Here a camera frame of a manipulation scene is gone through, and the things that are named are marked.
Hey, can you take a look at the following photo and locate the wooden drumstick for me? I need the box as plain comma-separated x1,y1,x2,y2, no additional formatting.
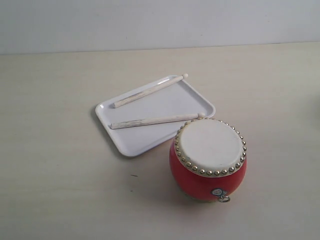
112,73,189,108
110,112,205,130

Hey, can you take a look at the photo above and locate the white rectangular plastic tray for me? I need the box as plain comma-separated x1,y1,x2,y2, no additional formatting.
95,75,216,157

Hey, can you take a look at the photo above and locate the small red drum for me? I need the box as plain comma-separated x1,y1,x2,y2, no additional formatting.
169,117,247,203

